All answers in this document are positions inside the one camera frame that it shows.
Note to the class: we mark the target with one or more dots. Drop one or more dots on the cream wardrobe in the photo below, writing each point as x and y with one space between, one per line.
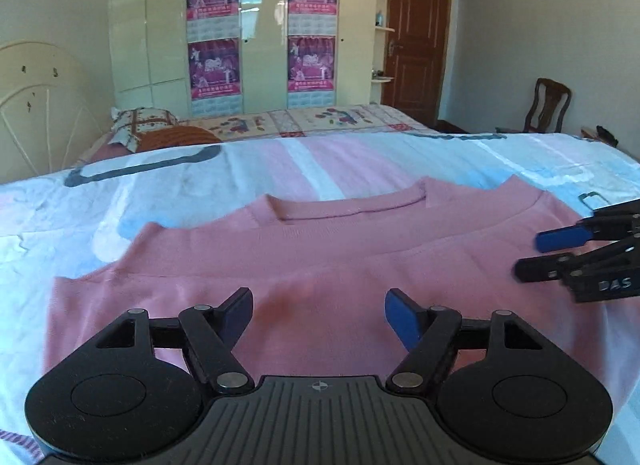
265 20

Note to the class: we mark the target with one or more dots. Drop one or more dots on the patterned pillow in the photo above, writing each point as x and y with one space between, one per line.
145 122

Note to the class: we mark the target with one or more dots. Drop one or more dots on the pink sweater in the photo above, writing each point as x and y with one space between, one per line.
325 255

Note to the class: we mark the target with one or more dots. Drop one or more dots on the wooden side table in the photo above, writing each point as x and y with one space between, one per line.
600 136

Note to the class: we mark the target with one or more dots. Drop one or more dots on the cream corner shelves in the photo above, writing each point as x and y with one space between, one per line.
384 30

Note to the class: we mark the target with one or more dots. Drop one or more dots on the dark wooden chair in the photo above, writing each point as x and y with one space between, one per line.
547 105

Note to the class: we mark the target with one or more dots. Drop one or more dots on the patterned blue pink bedsheet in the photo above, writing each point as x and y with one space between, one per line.
150 180

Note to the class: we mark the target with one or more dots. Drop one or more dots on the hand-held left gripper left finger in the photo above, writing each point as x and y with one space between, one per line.
239 314

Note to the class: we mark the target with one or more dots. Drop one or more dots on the brown wooden door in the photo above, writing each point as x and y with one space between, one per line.
417 35

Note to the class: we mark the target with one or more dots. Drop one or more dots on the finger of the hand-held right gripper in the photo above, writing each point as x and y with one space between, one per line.
557 239
540 270

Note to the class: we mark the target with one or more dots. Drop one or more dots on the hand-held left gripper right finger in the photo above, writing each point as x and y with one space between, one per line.
402 319

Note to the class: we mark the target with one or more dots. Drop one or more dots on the cream round headboard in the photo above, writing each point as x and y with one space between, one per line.
45 105

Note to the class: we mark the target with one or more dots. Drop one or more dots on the floral quilt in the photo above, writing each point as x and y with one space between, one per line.
310 120

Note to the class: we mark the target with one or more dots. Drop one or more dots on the brown knitted cushion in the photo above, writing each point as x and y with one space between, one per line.
180 137

